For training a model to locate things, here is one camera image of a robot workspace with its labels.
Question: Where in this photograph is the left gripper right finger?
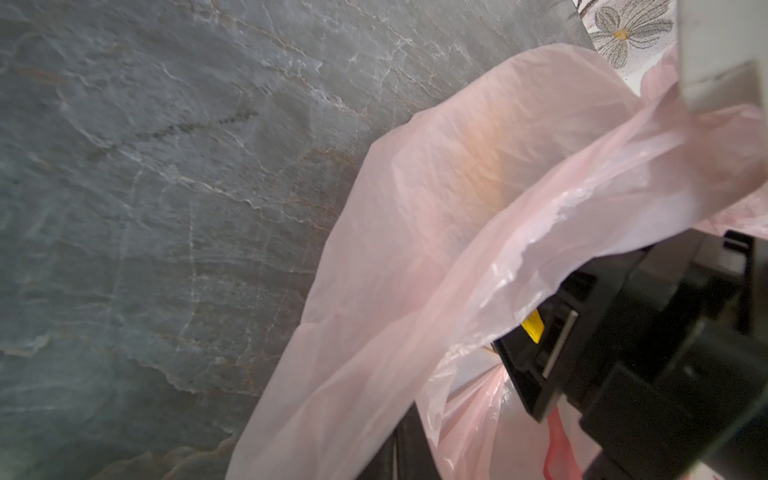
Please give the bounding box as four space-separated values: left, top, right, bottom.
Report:
395 404 441 480

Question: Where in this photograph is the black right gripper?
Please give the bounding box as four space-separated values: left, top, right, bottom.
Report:
493 230 767 479

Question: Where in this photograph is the pink plastic bag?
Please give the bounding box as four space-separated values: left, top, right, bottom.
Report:
227 44 767 479

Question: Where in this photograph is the yellow fake banana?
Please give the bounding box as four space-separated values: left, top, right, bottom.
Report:
521 310 545 344

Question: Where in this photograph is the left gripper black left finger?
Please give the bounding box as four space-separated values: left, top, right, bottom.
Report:
357 431 397 480

